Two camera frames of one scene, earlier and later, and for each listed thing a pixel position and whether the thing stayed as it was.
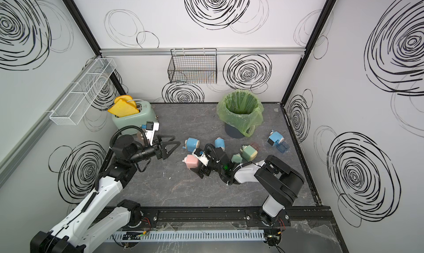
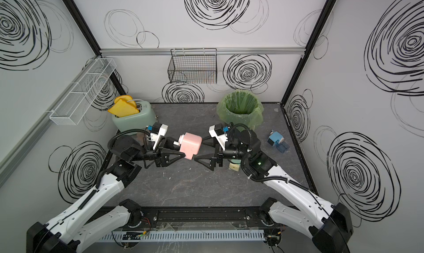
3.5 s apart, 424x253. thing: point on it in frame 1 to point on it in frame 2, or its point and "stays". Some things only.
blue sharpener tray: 282,147 stays
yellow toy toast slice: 123,105 stays
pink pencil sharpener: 191,161 to 190,144
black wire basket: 193,66 stays
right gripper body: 212,167 to 233,152
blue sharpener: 275,138 stays
